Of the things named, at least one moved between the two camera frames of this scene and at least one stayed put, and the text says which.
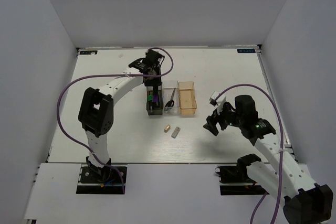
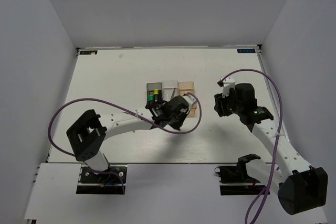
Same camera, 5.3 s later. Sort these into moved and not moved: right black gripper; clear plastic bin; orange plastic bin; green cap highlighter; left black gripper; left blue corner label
Moved: right black gripper; left black gripper
Not moved: green cap highlighter; left blue corner label; clear plastic bin; orange plastic bin
